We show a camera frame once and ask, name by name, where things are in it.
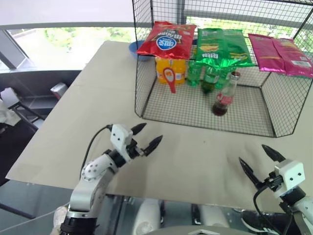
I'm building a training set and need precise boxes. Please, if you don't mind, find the pink snack bag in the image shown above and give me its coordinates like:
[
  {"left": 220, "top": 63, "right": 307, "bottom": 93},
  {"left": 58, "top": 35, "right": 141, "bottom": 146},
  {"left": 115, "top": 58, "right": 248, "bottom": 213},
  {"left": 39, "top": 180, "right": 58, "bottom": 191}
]
[
  {"left": 247, "top": 33, "right": 287, "bottom": 73},
  {"left": 270, "top": 37, "right": 313, "bottom": 79}
]

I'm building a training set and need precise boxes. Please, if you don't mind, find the green chips bag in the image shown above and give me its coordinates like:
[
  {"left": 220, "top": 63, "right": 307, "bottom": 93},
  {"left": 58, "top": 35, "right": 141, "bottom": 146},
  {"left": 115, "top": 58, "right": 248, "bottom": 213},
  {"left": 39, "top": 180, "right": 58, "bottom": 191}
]
[{"left": 194, "top": 27, "right": 256, "bottom": 72}]

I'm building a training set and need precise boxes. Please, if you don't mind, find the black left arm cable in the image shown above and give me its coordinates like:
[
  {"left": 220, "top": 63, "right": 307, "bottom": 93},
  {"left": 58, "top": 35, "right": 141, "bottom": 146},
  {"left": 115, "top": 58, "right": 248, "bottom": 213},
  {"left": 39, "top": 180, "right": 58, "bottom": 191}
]
[{"left": 80, "top": 124, "right": 113, "bottom": 177}]

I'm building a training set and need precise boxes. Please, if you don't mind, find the orange soda plastic bottle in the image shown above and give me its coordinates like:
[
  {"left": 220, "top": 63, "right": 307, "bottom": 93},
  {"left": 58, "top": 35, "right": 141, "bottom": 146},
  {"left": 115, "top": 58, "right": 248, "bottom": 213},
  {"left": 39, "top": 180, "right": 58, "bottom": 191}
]
[{"left": 155, "top": 56, "right": 187, "bottom": 86}]

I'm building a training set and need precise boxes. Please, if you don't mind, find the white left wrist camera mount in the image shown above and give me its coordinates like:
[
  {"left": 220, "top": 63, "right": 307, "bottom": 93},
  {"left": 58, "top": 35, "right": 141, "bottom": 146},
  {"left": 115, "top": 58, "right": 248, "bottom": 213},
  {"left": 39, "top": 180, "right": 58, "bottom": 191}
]
[{"left": 110, "top": 124, "right": 134, "bottom": 164}]

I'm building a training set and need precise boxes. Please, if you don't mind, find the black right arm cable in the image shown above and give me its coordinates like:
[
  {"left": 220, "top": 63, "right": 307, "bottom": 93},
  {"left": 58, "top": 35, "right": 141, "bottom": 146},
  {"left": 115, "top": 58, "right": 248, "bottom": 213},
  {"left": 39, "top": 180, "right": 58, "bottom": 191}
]
[{"left": 252, "top": 185, "right": 282, "bottom": 235}]

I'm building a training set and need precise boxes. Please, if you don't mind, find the black side furniture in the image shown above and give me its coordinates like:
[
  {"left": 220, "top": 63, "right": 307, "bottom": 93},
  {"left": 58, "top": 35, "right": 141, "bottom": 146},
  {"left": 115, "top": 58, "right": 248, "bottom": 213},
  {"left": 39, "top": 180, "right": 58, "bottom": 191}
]
[{"left": 0, "top": 70, "right": 82, "bottom": 189}]

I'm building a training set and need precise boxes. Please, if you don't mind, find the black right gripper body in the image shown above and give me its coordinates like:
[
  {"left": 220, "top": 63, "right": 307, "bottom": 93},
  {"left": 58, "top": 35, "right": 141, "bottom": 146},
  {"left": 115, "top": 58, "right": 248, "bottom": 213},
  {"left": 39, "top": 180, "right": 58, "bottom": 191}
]
[{"left": 255, "top": 171, "right": 286, "bottom": 194}]

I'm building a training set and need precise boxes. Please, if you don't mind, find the white crumpled cloth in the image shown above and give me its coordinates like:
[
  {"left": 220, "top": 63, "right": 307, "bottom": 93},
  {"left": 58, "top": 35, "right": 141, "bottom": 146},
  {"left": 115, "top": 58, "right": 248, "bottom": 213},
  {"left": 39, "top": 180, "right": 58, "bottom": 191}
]
[{"left": 0, "top": 98, "right": 22, "bottom": 127}]

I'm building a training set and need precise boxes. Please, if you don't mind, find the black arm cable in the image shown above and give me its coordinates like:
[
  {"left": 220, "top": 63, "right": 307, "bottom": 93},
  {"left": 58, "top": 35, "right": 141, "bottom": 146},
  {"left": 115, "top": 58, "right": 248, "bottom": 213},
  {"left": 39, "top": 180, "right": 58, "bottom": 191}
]
[
  {"left": 80, "top": 124, "right": 113, "bottom": 177},
  {"left": 252, "top": 185, "right": 282, "bottom": 235}
]

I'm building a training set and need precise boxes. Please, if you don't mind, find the blue bowl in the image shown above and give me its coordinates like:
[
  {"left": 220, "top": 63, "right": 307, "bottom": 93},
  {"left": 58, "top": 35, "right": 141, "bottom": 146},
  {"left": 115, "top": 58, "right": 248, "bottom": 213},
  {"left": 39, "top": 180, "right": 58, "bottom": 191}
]
[{"left": 128, "top": 40, "right": 153, "bottom": 62}]

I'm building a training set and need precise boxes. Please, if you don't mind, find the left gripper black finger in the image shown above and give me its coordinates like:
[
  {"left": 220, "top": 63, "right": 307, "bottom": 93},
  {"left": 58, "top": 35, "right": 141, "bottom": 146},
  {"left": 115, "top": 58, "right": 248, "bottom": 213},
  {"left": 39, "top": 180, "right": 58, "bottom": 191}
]
[
  {"left": 131, "top": 122, "right": 148, "bottom": 137},
  {"left": 142, "top": 135, "right": 164, "bottom": 157}
]

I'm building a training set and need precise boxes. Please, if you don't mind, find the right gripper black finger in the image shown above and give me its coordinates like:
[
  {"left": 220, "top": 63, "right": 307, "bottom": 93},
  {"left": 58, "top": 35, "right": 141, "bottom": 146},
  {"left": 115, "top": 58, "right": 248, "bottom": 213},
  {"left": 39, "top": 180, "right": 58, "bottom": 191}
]
[
  {"left": 261, "top": 144, "right": 286, "bottom": 163},
  {"left": 238, "top": 157, "right": 263, "bottom": 189}
]

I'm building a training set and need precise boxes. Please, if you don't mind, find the black wire mesh shelf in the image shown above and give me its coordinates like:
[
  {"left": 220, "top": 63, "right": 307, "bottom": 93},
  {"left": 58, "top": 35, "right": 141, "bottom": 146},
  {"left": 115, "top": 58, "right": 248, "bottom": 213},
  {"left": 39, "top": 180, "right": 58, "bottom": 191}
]
[{"left": 131, "top": 0, "right": 313, "bottom": 139}]

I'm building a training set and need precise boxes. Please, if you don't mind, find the glass cola bottle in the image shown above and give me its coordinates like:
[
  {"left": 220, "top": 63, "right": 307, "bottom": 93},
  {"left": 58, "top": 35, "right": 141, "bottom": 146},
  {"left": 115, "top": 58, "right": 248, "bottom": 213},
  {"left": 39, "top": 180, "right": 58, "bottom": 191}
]
[{"left": 211, "top": 71, "right": 241, "bottom": 117}]

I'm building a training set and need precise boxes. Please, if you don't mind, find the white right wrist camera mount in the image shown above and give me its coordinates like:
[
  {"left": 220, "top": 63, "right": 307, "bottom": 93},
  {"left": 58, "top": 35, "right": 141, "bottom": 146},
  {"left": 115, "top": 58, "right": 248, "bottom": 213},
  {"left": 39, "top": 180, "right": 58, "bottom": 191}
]
[{"left": 272, "top": 160, "right": 307, "bottom": 199}]

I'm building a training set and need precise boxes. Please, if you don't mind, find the grey red small device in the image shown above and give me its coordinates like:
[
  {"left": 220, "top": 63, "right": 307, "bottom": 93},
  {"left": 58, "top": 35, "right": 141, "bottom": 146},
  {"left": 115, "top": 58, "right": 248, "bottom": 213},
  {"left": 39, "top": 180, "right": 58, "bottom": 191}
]
[{"left": 50, "top": 82, "right": 68, "bottom": 99}]

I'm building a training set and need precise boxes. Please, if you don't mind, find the black sneaker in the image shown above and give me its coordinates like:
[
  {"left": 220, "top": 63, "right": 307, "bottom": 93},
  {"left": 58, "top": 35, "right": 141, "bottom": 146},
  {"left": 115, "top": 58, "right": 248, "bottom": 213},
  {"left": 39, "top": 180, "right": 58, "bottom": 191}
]
[{"left": 240, "top": 209, "right": 277, "bottom": 234}]

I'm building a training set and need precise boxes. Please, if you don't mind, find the white rounded robot leg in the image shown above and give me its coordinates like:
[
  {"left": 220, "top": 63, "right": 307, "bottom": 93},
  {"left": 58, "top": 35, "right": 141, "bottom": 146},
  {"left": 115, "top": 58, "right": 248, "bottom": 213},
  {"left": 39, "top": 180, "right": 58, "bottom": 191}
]
[
  {"left": 197, "top": 204, "right": 231, "bottom": 231},
  {"left": 134, "top": 198, "right": 162, "bottom": 234}
]

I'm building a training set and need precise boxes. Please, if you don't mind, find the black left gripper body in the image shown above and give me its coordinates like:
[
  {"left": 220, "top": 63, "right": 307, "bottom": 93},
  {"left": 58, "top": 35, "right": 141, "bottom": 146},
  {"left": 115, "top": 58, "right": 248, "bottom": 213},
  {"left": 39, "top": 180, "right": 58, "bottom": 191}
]
[{"left": 126, "top": 138, "right": 145, "bottom": 161}]

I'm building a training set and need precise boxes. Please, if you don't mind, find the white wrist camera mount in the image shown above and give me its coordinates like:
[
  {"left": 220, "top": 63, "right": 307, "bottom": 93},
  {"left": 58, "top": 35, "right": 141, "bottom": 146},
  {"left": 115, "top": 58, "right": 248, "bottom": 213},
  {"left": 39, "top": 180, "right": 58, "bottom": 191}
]
[
  {"left": 110, "top": 124, "right": 134, "bottom": 164},
  {"left": 272, "top": 160, "right": 307, "bottom": 199}
]

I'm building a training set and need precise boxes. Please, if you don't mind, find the red chips bag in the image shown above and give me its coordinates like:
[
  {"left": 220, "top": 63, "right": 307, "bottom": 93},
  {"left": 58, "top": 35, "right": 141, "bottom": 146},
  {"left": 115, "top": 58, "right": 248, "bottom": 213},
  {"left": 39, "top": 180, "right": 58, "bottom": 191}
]
[{"left": 136, "top": 21, "right": 198, "bottom": 61}]

